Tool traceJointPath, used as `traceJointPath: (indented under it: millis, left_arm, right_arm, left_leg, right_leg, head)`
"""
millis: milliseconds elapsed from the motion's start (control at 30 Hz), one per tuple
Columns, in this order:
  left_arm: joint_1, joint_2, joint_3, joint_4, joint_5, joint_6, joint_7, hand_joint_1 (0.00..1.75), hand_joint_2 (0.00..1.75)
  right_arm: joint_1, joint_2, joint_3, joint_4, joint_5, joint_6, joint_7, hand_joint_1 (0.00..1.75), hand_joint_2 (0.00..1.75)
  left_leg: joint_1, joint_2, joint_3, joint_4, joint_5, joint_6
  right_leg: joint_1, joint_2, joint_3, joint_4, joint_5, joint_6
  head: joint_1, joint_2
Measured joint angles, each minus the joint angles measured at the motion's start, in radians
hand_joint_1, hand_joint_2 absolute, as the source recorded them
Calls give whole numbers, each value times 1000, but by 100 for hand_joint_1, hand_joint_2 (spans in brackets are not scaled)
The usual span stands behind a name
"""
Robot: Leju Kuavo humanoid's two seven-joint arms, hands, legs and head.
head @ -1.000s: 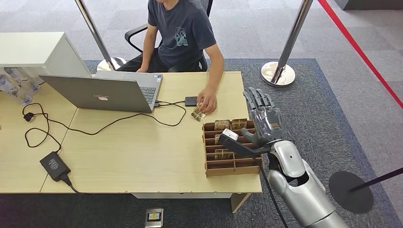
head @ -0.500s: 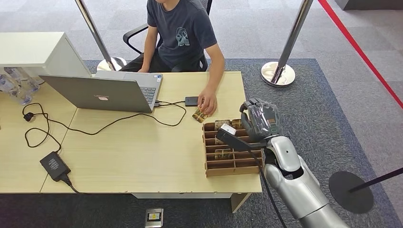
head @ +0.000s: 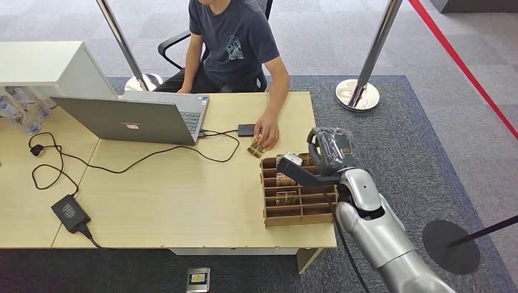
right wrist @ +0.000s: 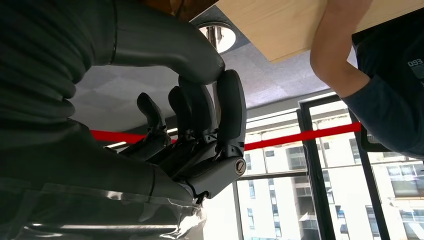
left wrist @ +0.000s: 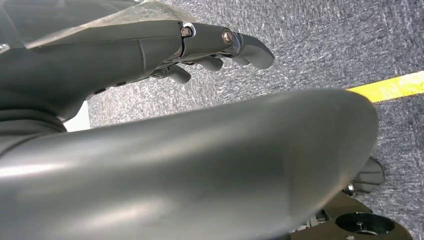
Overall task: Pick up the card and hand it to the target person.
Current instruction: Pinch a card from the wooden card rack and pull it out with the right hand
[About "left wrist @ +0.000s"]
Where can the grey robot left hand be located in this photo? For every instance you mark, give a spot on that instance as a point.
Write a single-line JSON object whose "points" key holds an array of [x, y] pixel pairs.
{"points": [[198, 172]]}

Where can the white flat panel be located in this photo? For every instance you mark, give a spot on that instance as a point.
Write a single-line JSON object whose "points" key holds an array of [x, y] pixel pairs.
{"points": [[78, 121]]}

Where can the black robot part with hole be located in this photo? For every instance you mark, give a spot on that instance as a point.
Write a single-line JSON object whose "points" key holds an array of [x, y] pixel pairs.
{"points": [[331, 232]]}

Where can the ribbed grey left arm sleeve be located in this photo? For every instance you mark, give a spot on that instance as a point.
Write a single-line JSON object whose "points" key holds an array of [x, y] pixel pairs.
{"points": [[26, 129]]}

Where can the dark grey mottled rug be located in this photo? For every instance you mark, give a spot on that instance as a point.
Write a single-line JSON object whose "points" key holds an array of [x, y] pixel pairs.
{"points": [[314, 33]]}

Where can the yellow floor tape strip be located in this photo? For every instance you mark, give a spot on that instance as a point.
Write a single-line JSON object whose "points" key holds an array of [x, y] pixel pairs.
{"points": [[394, 87]]}

